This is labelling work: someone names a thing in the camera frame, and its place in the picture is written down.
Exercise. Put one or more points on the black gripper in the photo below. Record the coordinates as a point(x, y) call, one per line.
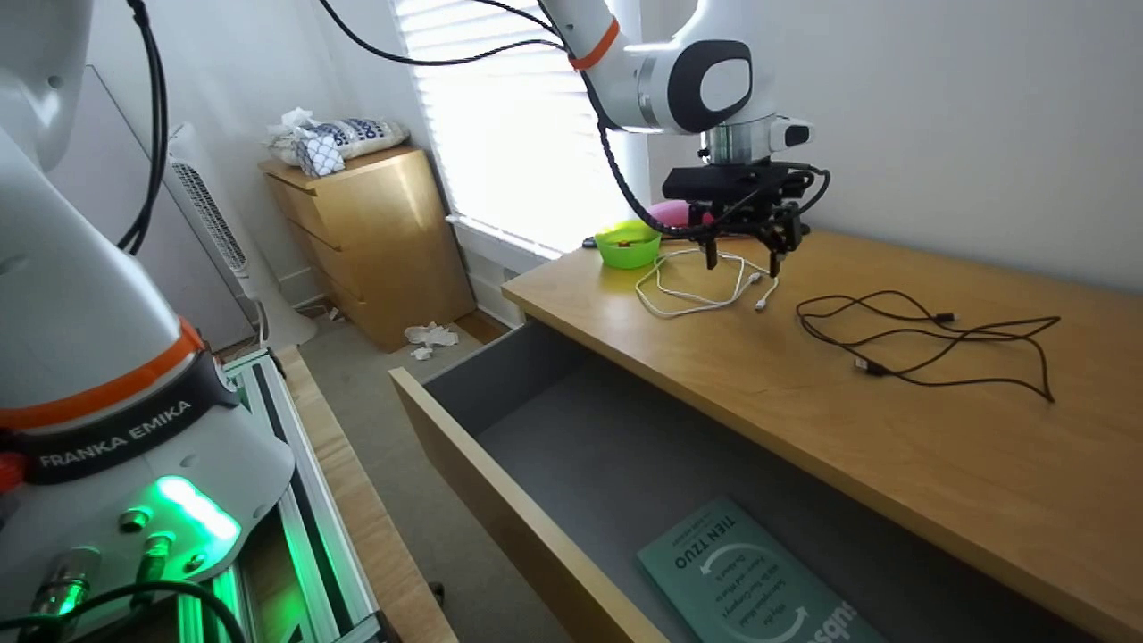
point(739, 184)

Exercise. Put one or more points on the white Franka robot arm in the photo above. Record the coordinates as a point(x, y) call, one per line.
point(83, 297)

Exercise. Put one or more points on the open wooden drawer grey inside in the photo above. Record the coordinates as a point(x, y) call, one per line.
point(575, 441)

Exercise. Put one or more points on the pink rounded object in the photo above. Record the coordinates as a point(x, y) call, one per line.
point(673, 216)

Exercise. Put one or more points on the green plastic bowl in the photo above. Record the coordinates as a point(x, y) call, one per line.
point(629, 248)

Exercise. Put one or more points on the white window blind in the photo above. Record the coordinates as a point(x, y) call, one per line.
point(511, 131)

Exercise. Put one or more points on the crumpled white paper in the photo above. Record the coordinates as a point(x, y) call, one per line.
point(431, 337)

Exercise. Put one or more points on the green book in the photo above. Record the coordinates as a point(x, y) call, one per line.
point(739, 575)

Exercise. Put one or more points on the wooden dresser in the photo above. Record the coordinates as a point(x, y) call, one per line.
point(379, 246)

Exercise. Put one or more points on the pile of clothes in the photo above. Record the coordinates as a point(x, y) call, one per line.
point(323, 140)

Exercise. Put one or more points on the white tower fan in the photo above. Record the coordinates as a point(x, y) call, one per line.
point(208, 219)

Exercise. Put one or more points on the white flat panel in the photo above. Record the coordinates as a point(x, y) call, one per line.
point(102, 180)

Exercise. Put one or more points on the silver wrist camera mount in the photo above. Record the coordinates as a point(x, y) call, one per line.
point(751, 140)

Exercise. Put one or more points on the wooden board beside frame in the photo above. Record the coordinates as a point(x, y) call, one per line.
point(359, 513)

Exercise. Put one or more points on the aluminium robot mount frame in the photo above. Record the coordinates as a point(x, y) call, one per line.
point(304, 536)

